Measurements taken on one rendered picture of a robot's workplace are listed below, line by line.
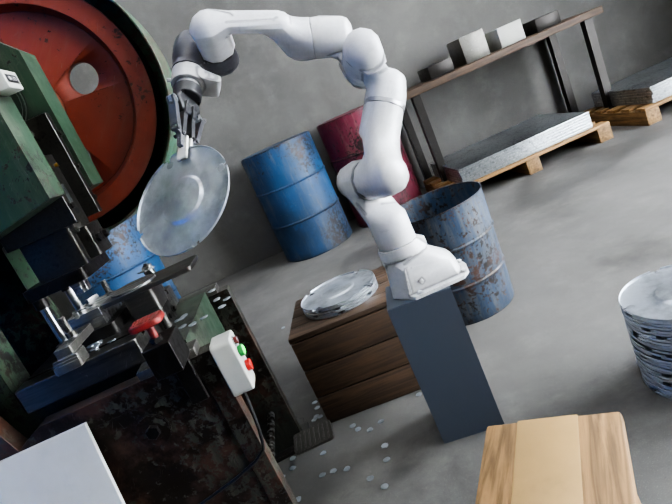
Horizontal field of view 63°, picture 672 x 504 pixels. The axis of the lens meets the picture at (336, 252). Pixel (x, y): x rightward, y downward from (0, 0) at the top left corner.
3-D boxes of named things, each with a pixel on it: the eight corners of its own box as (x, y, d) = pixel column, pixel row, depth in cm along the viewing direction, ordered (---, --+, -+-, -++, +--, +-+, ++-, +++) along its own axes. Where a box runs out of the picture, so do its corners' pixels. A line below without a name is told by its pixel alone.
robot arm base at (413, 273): (461, 257, 159) (445, 214, 156) (473, 279, 142) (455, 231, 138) (390, 284, 163) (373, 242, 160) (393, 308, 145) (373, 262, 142)
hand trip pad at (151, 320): (179, 337, 117) (163, 307, 115) (175, 348, 111) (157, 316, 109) (149, 351, 117) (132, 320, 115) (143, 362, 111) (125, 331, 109)
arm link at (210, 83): (164, 70, 146) (163, 85, 144) (200, 50, 141) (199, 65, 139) (196, 96, 156) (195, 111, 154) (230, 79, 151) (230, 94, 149)
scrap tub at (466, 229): (494, 271, 255) (460, 177, 243) (537, 298, 214) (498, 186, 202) (413, 308, 254) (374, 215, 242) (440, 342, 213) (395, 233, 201)
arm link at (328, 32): (374, -3, 143) (374, 27, 159) (307, 9, 144) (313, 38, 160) (386, 67, 141) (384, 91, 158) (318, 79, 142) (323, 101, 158)
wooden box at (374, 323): (418, 337, 224) (387, 263, 216) (435, 383, 188) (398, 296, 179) (329, 372, 228) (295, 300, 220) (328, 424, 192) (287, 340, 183)
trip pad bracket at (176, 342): (214, 393, 125) (173, 320, 120) (209, 415, 115) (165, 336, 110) (190, 404, 124) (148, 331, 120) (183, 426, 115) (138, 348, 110)
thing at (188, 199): (246, 205, 120) (244, 204, 120) (153, 280, 127) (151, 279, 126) (210, 125, 136) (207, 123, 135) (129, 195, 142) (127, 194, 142)
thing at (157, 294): (218, 294, 154) (196, 251, 150) (213, 310, 140) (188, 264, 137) (137, 330, 153) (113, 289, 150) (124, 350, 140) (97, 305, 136)
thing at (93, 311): (122, 304, 152) (114, 290, 150) (107, 322, 137) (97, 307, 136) (93, 317, 151) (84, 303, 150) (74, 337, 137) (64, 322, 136)
